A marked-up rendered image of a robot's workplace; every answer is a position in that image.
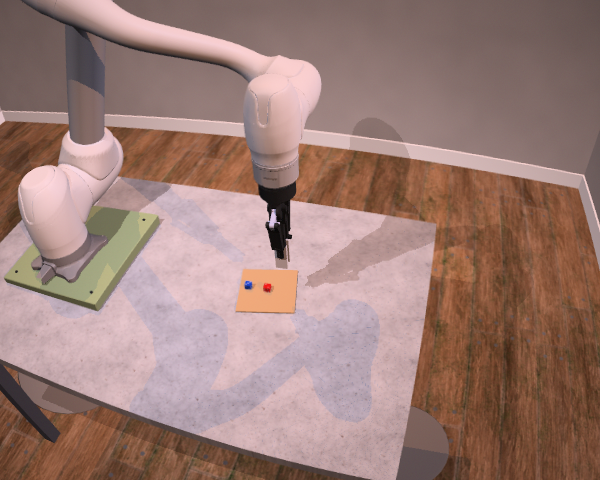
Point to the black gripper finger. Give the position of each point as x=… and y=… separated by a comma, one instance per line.
x=287, y=229
x=276, y=232

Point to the orange flat mat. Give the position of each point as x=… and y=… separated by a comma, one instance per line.
x=281, y=298

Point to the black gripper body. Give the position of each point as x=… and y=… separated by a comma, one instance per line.
x=277, y=197

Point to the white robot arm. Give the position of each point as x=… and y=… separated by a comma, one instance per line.
x=55, y=206

